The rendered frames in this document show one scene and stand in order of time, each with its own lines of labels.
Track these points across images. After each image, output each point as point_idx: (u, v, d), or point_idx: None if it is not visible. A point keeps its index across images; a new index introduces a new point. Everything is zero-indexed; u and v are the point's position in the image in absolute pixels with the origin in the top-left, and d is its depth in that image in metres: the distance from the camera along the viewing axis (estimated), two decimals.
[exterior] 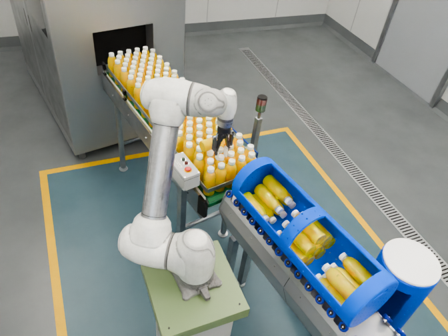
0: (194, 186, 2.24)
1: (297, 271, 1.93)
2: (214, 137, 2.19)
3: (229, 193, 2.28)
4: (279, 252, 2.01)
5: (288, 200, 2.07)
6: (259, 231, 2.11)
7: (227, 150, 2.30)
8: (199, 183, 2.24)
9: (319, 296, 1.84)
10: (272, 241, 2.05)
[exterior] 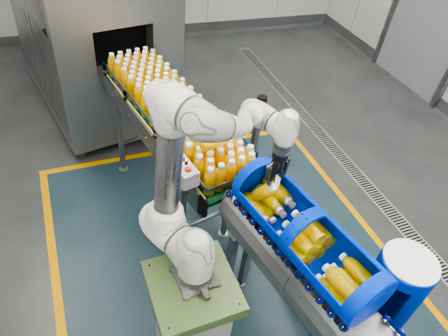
0: (194, 186, 2.24)
1: (297, 271, 1.93)
2: (268, 167, 1.83)
3: (229, 193, 2.28)
4: (279, 252, 2.01)
5: (288, 200, 2.07)
6: (259, 231, 2.11)
7: (279, 181, 1.94)
8: (199, 183, 2.24)
9: (319, 296, 1.84)
10: (272, 241, 2.05)
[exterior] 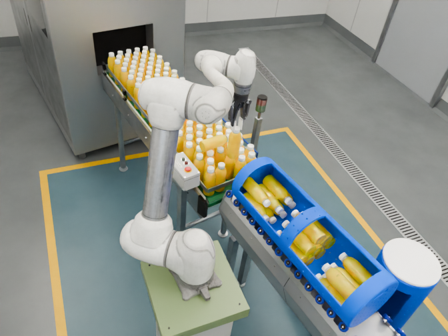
0: (194, 186, 2.24)
1: (297, 271, 1.93)
2: (230, 105, 2.01)
3: (229, 193, 2.28)
4: (279, 252, 2.01)
5: (288, 200, 2.07)
6: (259, 231, 2.11)
7: (241, 121, 2.12)
8: (199, 183, 2.24)
9: (319, 296, 1.84)
10: (272, 241, 2.05)
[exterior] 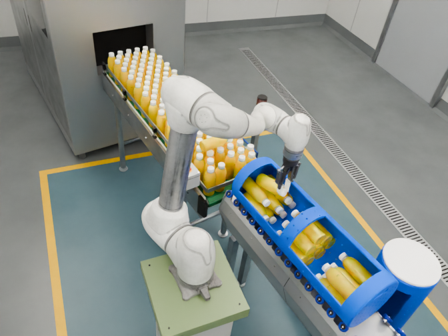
0: (194, 186, 2.24)
1: (297, 271, 1.93)
2: (279, 171, 1.86)
3: (229, 193, 2.28)
4: (279, 252, 2.01)
5: (288, 200, 2.07)
6: (259, 231, 2.11)
7: (289, 184, 1.97)
8: (199, 183, 2.24)
9: (319, 296, 1.84)
10: (272, 241, 2.05)
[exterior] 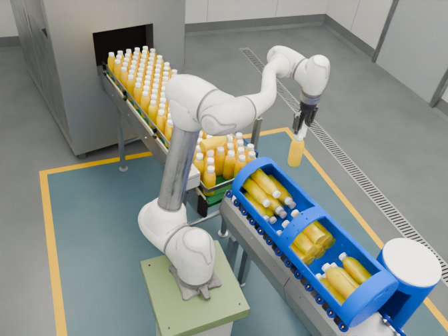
0: (194, 186, 2.24)
1: (297, 271, 1.93)
2: (296, 116, 1.82)
3: (229, 193, 2.28)
4: (279, 252, 2.01)
5: (288, 200, 2.07)
6: (259, 231, 2.11)
7: (306, 129, 1.94)
8: (199, 183, 2.24)
9: (319, 296, 1.84)
10: (272, 241, 2.05)
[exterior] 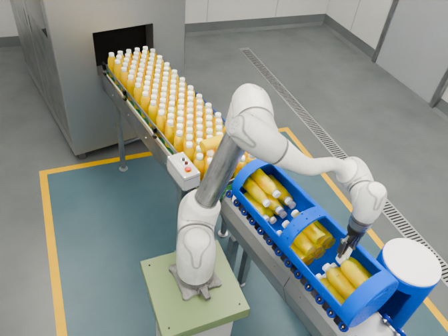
0: (194, 186, 2.24)
1: (297, 271, 1.93)
2: (343, 241, 1.63)
3: (229, 193, 2.28)
4: (279, 252, 2.01)
5: (288, 200, 2.07)
6: (259, 231, 2.11)
7: (351, 252, 1.74)
8: (199, 183, 2.24)
9: (319, 296, 1.84)
10: (272, 241, 2.05)
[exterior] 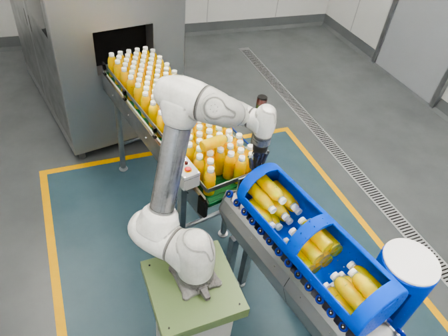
0: (194, 186, 2.24)
1: (300, 276, 1.92)
2: (267, 149, 2.08)
3: (229, 193, 2.28)
4: (277, 252, 2.02)
5: (295, 207, 2.04)
6: (261, 229, 2.11)
7: None
8: (199, 183, 2.24)
9: (321, 301, 1.83)
10: (266, 243, 2.07)
